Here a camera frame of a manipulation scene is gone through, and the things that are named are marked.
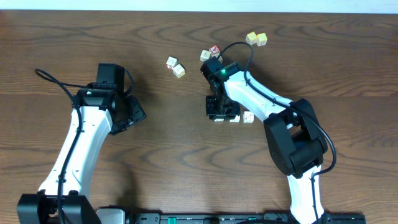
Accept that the white block red print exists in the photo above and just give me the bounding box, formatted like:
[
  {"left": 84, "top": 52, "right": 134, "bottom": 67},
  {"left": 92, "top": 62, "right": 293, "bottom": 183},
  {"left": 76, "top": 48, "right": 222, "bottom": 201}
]
[{"left": 166, "top": 57, "right": 178, "bottom": 70}]

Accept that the yellow edged airplane block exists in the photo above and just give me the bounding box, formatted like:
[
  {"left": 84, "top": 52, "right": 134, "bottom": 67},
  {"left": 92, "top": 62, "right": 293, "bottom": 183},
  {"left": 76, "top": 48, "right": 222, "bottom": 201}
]
[{"left": 243, "top": 111, "right": 254, "bottom": 123}]

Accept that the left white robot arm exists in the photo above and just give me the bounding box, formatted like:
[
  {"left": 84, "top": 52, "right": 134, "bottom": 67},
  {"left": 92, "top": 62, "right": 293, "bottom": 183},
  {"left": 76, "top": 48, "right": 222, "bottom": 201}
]
[{"left": 17, "top": 63, "right": 146, "bottom": 223}]

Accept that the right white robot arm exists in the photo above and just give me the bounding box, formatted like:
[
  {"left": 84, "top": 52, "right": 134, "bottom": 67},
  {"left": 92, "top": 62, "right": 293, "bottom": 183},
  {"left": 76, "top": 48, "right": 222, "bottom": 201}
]
[{"left": 200, "top": 57, "right": 328, "bottom": 223}]

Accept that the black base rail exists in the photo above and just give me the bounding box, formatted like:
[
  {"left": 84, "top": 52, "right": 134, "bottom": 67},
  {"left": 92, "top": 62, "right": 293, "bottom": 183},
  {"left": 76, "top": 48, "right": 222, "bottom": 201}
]
[{"left": 126, "top": 212, "right": 366, "bottom": 224}]

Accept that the yellow block right of pair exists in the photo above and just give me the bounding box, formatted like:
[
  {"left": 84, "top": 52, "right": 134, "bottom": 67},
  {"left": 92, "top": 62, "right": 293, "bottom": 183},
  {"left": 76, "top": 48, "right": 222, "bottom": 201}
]
[{"left": 256, "top": 32, "right": 268, "bottom": 47}]

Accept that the white block yellow edge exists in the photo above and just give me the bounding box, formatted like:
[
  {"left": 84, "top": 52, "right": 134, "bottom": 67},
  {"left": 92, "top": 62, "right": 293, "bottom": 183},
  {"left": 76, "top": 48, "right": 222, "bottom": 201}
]
[{"left": 173, "top": 64, "right": 186, "bottom": 78}]

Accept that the blue edged pencil block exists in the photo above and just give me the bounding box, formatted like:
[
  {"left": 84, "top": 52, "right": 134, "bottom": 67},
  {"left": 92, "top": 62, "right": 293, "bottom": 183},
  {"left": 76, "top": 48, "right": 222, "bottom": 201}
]
[{"left": 229, "top": 115, "right": 241, "bottom": 123}]

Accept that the red letter A block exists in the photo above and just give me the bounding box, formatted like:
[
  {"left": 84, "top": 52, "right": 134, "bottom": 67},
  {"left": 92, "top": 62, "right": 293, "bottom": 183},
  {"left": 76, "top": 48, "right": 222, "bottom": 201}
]
[{"left": 209, "top": 45, "right": 221, "bottom": 57}]

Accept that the yellow block left of pair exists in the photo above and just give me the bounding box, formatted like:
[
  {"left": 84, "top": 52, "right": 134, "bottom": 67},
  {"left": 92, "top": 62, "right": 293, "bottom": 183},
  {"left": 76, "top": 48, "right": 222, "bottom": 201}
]
[{"left": 246, "top": 32, "right": 258, "bottom": 45}]

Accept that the yellow block of pair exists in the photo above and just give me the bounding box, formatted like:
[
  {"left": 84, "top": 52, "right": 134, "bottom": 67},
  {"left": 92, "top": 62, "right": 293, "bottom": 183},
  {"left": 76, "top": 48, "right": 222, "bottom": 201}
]
[
  {"left": 256, "top": 32, "right": 268, "bottom": 47},
  {"left": 246, "top": 32, "right": 258, "bottom": 45}
]

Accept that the white block centre cluster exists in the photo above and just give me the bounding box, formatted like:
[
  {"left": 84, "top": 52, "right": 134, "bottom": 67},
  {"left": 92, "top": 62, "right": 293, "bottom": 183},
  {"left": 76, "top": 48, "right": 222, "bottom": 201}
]
[{"left": 200, "top": 50, "right": 211, "bottom": 62}]

